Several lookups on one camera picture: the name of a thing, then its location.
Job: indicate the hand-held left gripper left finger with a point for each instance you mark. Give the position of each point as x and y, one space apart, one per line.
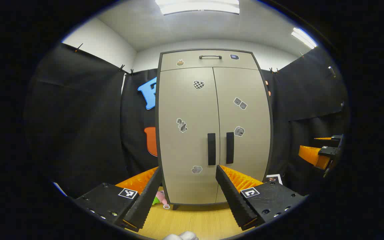
145 203

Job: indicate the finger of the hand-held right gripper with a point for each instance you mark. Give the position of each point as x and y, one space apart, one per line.
337 137
313 156

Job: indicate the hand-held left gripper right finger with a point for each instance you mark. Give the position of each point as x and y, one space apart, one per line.
233 200

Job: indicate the beige cabinet door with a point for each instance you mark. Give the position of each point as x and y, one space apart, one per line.
248 153
188 146

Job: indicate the beige double-door shoe cabinet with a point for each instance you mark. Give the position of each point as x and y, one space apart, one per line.
212 61

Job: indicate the pink and green plush toy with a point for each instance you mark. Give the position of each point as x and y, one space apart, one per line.
159 197

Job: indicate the small ceiling light panel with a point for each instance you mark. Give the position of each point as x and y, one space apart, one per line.
303 37

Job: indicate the black backdrop cloth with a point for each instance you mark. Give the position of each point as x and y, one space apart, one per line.
78 116

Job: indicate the large ceiling light panel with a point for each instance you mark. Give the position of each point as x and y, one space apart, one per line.
198 6

